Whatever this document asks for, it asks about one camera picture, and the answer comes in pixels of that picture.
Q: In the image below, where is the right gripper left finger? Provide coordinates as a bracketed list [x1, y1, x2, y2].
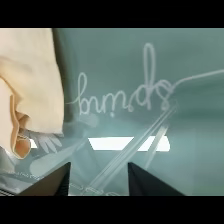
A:
[19, 161, 72, 197]

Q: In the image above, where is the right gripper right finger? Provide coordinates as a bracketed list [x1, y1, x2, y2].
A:
[127, 161, 185, 197]

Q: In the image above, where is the cream shirt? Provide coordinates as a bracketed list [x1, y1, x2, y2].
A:
[0, 28, 66, 160]

